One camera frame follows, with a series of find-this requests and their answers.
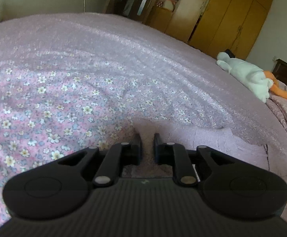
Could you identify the wooden wardrobe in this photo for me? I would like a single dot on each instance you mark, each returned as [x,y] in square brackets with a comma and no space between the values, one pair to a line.
[211,26]

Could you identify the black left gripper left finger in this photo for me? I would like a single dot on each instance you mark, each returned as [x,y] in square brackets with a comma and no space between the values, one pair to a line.
[58,188]

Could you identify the pink knitted cardigan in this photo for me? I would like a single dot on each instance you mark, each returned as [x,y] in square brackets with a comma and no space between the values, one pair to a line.
[190,137]

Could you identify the pink bedspread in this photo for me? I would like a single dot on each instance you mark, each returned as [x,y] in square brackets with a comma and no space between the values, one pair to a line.
[216,99]

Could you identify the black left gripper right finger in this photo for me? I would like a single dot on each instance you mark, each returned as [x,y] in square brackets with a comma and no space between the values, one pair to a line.
[231,187]

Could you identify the white plush toy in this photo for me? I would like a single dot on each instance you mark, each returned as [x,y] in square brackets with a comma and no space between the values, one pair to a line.
[250,75]

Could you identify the pink floral sheet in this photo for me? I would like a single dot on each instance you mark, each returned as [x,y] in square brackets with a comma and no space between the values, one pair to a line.
[50,111]

